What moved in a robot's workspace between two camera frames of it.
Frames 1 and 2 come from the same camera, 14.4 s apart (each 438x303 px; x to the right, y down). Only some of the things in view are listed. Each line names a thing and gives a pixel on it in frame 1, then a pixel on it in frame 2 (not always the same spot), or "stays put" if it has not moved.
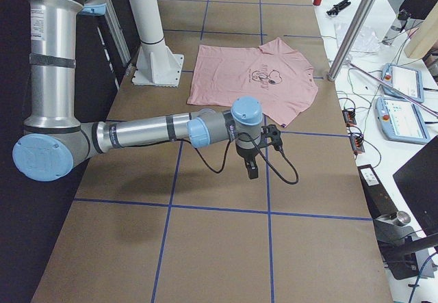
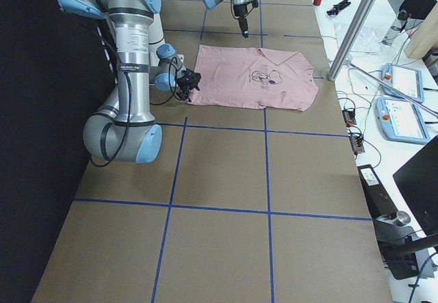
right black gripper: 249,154 -> 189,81
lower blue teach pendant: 401,120 stays put
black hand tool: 336,8 stays put
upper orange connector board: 349,116 stays put
